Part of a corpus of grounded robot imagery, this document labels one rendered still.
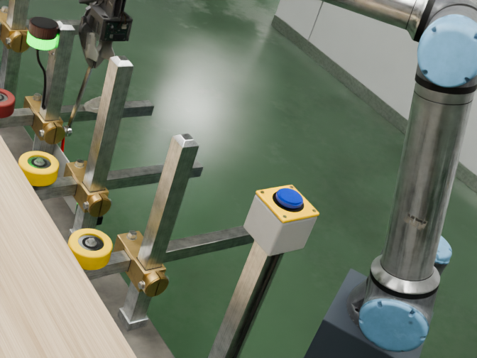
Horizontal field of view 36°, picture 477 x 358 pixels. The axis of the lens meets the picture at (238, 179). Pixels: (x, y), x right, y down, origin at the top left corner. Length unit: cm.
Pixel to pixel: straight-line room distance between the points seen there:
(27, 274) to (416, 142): 76
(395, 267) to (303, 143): 225
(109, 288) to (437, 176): 71
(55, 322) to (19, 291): 8
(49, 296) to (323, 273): 187
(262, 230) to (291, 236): 4
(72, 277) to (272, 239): 41
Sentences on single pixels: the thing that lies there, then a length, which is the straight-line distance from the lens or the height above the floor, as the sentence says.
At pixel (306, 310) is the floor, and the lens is 279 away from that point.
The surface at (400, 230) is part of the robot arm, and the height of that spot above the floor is 99.
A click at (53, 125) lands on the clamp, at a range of 172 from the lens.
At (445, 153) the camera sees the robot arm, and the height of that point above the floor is 119.
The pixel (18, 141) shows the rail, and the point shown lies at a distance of 195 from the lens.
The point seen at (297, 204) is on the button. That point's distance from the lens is 104.
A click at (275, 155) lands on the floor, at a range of 359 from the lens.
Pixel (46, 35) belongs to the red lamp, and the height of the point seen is 109.
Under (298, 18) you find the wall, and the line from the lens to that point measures 489.
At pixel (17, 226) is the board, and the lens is 138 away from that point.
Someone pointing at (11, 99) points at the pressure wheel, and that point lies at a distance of 172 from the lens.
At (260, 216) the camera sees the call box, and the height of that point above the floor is 119.
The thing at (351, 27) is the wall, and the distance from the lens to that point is 456.
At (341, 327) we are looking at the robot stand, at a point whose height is 60.
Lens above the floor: 179
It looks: 33 degrees down
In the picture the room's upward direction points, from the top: 20 degrees clockwise
